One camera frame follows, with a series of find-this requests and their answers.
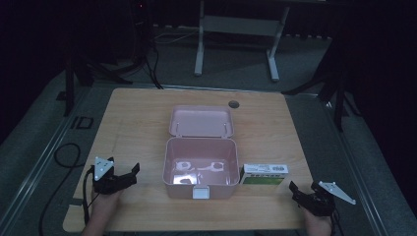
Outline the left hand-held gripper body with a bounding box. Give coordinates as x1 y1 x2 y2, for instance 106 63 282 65
92 155 138 196

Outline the green and white medicine box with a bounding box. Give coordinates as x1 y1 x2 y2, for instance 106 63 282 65
239 163 290 187

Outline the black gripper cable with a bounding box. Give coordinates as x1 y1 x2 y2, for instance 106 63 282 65
82 166 96 227
330 210 346 236

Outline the black metal stand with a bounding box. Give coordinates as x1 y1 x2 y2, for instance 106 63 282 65
62 38 134 118
281 35 362 133

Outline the black floor tape marking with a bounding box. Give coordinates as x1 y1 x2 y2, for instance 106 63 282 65
69 115 95 130

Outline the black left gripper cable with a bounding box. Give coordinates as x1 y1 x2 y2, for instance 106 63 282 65
82 166 96 227

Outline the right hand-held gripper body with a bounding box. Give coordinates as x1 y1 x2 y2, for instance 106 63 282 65
293 180 357 217

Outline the pink plastic storage box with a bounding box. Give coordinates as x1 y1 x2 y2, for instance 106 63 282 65
162 104 241 201

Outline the black floor cable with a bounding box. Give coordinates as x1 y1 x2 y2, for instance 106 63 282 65
38 143 87 236

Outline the person's right hand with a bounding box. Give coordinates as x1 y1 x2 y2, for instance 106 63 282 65
302 207 332 232

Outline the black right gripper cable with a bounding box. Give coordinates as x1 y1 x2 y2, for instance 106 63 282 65
330 210 346 236

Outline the white metal desk frame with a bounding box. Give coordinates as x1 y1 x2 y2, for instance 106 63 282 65
194 0 291 83

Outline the person's left hand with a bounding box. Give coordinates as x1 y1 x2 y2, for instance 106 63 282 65
89 190 124 227

